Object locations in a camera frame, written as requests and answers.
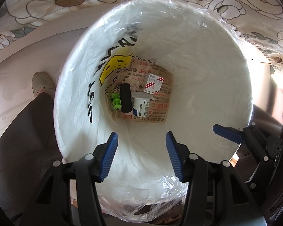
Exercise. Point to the red striped white box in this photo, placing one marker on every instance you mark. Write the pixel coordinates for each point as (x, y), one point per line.
(152, 83)

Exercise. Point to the white paper trash bucket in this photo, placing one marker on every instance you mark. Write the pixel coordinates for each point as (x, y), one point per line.
(153, 94)

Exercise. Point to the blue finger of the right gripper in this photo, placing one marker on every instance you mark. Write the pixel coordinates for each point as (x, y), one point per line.
(228, 133)

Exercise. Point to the clear plastic bin liner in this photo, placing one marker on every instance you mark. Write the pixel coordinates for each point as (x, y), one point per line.
(160, 103)

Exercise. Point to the left leg grey trousers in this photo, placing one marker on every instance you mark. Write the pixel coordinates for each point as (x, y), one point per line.
(28, 148)

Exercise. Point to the white yogurt cup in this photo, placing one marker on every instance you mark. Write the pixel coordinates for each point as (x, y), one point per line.
(140, 103)

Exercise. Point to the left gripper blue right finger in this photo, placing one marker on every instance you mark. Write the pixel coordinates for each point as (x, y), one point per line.
(175, 155)

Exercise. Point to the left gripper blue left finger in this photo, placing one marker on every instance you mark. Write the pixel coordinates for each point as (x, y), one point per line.
(107, 154)

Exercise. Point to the black foam roller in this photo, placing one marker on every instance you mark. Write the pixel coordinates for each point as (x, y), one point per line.
(125, 97)

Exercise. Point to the green paper box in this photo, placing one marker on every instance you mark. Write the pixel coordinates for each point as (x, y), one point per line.
(116, 101)

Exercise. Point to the beige shoe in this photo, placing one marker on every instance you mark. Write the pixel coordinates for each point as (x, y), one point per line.
(43, 83)

